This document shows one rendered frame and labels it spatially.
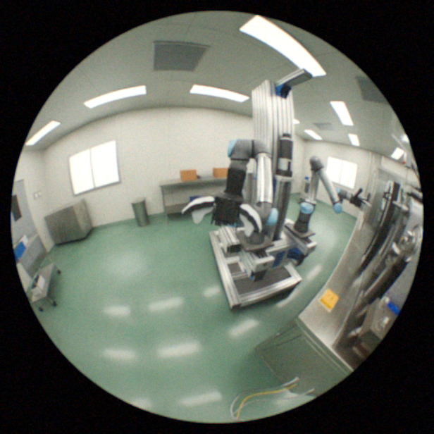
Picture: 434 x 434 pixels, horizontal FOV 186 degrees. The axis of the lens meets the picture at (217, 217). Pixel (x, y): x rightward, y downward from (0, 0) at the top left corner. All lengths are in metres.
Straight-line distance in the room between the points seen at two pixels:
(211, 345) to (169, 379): 0.54
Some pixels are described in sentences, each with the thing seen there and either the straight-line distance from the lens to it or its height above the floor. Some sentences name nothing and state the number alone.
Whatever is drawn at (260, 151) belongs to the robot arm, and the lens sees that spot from 0.69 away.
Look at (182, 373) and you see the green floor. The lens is 1.38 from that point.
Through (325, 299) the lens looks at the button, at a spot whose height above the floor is 0.92.
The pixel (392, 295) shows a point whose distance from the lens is 0.72.
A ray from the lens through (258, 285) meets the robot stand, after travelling 1.40.
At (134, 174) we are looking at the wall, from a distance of 3.30.
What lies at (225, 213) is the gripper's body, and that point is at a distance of 0.32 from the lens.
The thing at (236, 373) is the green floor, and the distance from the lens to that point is 1.36.
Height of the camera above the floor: 1.34
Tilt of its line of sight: 26 degrees down
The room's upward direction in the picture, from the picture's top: straight up
